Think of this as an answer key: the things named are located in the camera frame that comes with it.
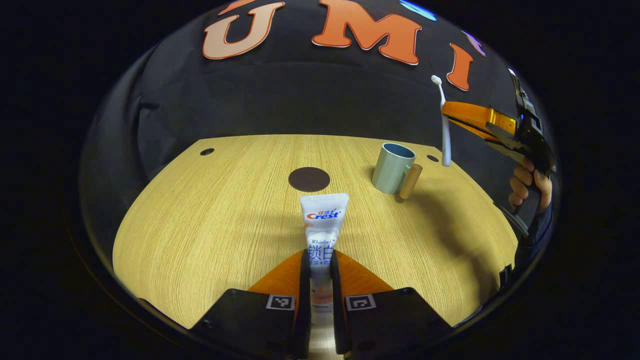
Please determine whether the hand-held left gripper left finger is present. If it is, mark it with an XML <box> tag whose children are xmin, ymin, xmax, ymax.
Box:
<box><xmin>190</xmin><ymin>249</ymin><xmax>312</xmax><ymax>360</ymax></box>

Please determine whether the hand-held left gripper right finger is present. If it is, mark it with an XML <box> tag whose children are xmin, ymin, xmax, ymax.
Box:
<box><xmin>330</xmin><ymin>249</ymin><xmax>453</xmax><ymax>360</ymax></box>

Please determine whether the white toothbrush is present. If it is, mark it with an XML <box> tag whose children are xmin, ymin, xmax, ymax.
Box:
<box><xmin>431</xmin><ymin>75</ymin><xmax>453</xmax><ymax>167</ymax></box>

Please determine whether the white toothpaste tube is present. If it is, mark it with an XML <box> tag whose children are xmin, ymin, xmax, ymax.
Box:
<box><xmin>299</xmin><ymin>193</ymin><xmax>350</xmax><ymax>313</ymax></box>

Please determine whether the pale blue cup wooden handle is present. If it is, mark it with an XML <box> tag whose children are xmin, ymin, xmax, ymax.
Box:
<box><xmin>371</xmin><ymin>142</ymin><xmax>424</xmax><ymax>200</ymax></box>

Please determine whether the black backdrop cloth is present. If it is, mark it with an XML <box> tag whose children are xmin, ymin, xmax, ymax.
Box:
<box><xmin>80</xmin><ymin>0</ymin><xmax>556</xmax><ymax>241</ymax></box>

